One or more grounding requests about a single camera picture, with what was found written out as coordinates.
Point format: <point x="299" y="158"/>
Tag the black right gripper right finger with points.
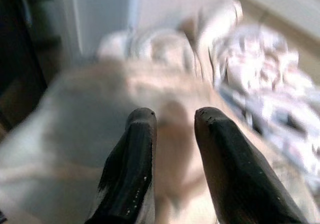
<point x="232" y="169"/>

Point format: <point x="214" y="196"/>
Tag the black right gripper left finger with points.
<point x="132" y="164"/>

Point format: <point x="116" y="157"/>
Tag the beige cloth garment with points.
<point x="105" y="123"/>

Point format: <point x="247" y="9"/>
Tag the white patterned cloth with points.
<point x="272" y="83"/>

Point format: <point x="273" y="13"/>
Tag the dark furniture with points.
<point x="17" y="58"/>

